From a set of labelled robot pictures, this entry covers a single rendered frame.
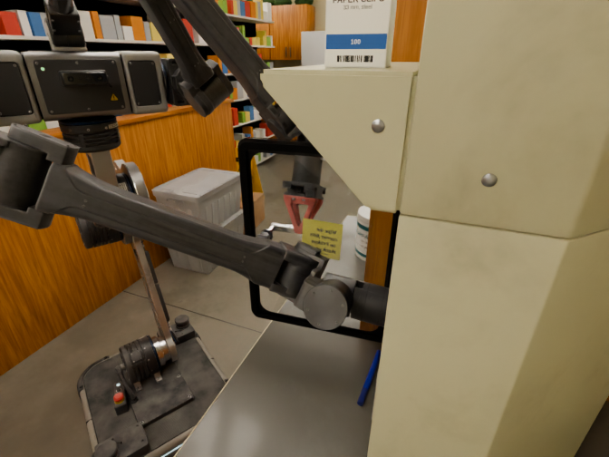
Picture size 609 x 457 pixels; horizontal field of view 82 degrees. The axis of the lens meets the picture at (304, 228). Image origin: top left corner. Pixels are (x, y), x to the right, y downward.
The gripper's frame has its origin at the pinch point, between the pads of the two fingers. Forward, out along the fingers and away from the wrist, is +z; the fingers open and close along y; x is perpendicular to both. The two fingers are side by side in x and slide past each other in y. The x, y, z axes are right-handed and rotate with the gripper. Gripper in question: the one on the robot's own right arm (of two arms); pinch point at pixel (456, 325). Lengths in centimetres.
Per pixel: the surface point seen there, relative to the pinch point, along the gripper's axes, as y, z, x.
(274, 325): 16.7, -33.5, 26.5
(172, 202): 147, -165, 71
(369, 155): -17.6, -13.9, -26.0
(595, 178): -18.2, -0.1, -27.1
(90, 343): 66, -166, 131
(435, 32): -17.9, -11.2, -34.1
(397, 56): 19.5, -16.6, -32.9
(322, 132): -17.4, -17.7, -27.1
